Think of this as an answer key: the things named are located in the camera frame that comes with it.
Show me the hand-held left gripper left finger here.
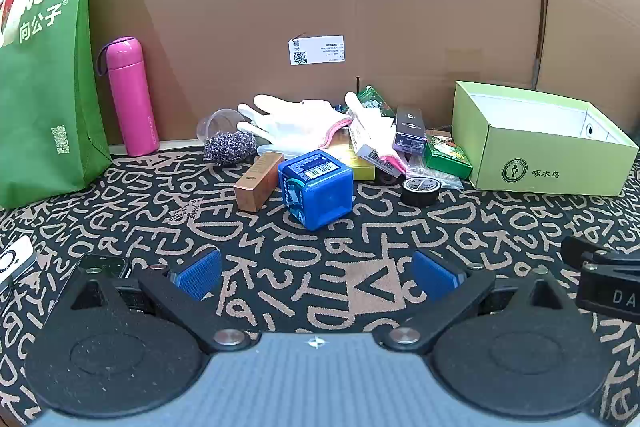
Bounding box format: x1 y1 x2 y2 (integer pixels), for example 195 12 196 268
67 248 253 355

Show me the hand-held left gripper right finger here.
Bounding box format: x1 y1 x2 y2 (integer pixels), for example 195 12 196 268
382 249 571 355

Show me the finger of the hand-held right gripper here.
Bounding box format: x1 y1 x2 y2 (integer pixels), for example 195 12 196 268
560 234 640 269

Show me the light green cardboard box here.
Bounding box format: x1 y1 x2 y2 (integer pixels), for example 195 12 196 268
451 80 640 196

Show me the copper brown box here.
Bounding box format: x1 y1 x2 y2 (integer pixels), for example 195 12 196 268
234 152 285 212

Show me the blue cube box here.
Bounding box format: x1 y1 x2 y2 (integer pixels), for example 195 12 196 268
277 149 355 231

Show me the clear plastic cup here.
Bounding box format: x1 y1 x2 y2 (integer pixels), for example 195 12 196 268
196 108 246 145

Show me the white glove pink cuff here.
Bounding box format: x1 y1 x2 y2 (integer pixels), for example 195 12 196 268
237 94 353 148
345 92 408 175

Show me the black tape roll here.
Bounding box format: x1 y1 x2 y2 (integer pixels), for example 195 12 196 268
400 177 442 208

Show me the clear plastic bag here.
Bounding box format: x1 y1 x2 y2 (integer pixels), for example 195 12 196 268
405 152 466 192

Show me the black smartphone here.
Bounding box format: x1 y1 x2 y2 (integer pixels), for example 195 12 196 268
75 253 132 280

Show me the black patterned mat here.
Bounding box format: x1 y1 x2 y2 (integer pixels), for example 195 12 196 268
0 147 640 427

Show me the small green box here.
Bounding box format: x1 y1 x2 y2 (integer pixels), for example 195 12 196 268
422 132 473 180

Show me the flat yellow box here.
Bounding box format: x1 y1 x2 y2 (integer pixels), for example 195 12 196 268
257 129 378 182

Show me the grey steel wool scrubber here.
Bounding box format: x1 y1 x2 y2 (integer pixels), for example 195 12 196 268
203 131 258 166

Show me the white barcode box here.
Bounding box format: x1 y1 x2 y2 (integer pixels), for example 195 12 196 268
350 124 397 171

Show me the dark purple small box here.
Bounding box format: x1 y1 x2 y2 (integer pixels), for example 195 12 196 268
392 106 428 155

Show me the green printed packet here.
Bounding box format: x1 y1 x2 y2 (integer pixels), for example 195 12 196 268
357 86 396 118

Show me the white device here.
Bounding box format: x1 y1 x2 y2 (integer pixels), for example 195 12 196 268
0 235 38 303

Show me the pink thermos bottle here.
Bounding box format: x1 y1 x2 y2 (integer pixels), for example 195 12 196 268
96 37 161 158

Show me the green tote bag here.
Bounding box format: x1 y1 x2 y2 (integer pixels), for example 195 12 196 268
0 0 113 210

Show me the white shipping label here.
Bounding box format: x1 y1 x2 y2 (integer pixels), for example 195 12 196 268
288 36 346 66

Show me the large brown cardboard sheet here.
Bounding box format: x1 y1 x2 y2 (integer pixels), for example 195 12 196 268
52 0 640 148

